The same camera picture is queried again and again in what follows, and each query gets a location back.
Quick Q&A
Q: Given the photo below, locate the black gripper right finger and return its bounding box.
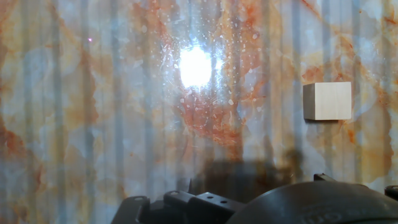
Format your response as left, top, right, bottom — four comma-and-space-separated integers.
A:
313, 173, 398, 202

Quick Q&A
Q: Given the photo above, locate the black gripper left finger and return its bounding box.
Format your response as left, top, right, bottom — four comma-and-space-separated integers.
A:
111, 190, 247, 224

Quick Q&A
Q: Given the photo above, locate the wooden cube block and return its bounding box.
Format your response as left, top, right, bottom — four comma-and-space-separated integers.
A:
303, 82, 353, 121

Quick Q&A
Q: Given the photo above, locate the orange marble pattern mat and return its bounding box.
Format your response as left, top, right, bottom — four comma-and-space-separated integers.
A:
0, 0, 398, 224

